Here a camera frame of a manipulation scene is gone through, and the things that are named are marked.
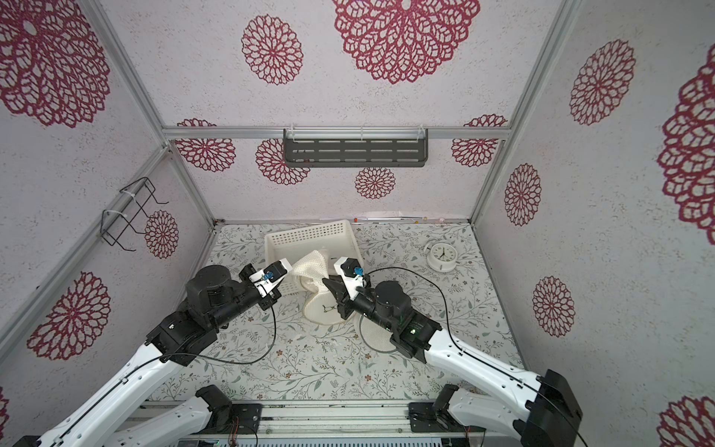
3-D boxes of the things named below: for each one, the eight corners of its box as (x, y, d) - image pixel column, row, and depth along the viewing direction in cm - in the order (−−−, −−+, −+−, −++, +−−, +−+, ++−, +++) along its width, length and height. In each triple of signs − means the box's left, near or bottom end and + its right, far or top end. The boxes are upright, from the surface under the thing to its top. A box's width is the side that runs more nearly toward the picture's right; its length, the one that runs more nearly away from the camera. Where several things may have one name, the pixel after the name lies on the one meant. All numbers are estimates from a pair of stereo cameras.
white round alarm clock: (428, 274, 106) (431, 266, 102) (423, 250, 114) (425, 242, 110) (457, 274, 106) (460, 266, 102) (450, 250, 114) (453, 242, 110)
